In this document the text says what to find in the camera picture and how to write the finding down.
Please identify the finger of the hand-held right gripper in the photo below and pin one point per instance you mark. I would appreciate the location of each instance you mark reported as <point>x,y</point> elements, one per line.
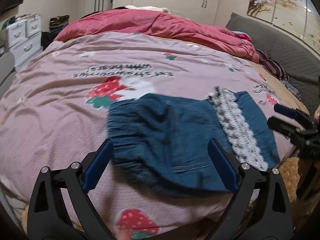
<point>286,110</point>
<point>280,126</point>

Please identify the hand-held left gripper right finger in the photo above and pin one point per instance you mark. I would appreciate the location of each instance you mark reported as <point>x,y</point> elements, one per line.
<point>222,167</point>

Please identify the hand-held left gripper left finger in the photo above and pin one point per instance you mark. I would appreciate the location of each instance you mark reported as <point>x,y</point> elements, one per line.
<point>98,165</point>

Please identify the blue pants with lace hems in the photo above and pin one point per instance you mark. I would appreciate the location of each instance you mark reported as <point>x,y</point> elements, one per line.
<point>170,135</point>

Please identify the person's right hand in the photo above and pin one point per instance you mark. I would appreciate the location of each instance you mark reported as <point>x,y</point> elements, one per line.
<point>317,113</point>

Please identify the person's left hand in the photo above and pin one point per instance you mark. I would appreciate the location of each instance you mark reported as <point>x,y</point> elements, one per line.
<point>123,234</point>

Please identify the dark floral cloth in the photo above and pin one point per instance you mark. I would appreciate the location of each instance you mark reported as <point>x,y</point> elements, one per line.
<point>291,88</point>

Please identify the tan bed sheet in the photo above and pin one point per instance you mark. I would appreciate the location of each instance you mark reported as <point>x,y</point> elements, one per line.
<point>271,80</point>

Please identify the tan plush rug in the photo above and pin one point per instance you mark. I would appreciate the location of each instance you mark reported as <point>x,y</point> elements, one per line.
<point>287,172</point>

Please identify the purple striped cloth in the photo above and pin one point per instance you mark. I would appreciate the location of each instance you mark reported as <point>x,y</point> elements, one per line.
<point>272,65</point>

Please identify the grey quilted headboard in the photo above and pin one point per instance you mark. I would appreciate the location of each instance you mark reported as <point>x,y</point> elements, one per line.
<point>287,55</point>

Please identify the pink strawberry printed blanket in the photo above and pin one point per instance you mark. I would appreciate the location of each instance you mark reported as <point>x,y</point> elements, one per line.
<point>62,110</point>

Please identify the grey chair back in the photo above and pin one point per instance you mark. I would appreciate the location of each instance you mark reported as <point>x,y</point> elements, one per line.
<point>7,67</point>

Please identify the black cloth heap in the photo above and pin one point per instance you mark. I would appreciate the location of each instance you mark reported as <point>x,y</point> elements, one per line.
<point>48,40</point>

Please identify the white drawer cabinet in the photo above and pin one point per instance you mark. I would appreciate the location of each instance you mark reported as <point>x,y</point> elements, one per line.
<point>25,42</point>

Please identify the olive patterned bag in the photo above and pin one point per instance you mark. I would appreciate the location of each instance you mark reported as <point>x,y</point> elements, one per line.
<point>59,21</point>

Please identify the red quilt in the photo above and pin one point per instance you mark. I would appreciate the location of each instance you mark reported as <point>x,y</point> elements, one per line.
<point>150,22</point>

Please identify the cream white cloth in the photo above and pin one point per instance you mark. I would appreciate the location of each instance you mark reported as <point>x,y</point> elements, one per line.
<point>150,8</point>

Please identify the flowering tree wall painting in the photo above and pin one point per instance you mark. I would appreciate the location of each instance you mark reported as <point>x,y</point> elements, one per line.
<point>275,2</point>

